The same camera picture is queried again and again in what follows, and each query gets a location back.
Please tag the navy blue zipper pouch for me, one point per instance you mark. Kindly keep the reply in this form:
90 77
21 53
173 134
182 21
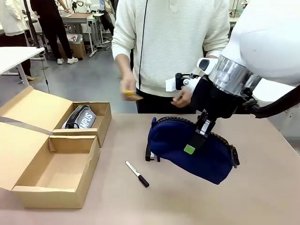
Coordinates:
187 164

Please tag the white table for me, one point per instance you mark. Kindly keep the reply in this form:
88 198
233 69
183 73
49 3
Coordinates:
16 56

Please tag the person's left forearm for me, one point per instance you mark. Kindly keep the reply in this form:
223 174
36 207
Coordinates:
212 57

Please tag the cardboard box on floor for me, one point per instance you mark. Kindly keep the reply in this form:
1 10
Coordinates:
78 47

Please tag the person's left hand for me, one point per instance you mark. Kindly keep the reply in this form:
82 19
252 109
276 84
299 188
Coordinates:
184 98

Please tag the open cardboard box with lid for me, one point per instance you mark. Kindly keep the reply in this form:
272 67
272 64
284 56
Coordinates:
58 168
35 105

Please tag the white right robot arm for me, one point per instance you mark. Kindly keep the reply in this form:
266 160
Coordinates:
262 35

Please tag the bystander in black clothes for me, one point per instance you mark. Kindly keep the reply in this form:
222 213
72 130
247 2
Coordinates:
54 28

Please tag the grey pouch with white print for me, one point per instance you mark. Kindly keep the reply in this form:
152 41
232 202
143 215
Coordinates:
86 118

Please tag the person's right forearm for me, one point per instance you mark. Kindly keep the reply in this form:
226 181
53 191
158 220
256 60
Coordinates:
124 64

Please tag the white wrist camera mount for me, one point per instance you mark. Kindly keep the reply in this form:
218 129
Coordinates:
170 84

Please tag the bystander in white top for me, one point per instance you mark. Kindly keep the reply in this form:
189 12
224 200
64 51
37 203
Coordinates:
12 23

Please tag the white marker with black cap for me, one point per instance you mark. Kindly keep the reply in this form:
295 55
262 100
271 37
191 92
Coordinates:
133 170

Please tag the person's right hand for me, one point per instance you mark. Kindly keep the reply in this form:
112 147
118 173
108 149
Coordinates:
128 84

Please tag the person in cream sweater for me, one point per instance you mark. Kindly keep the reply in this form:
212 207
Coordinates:
168 42

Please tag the small yellow item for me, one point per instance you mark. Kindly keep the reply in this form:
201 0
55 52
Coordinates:
132 95

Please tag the black stand pole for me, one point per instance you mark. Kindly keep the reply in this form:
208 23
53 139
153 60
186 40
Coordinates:
31 23

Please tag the grey workbench with brown top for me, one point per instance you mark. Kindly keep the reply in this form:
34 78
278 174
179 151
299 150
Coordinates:
80 21

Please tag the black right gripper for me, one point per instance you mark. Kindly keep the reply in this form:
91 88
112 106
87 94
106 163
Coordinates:
211 100

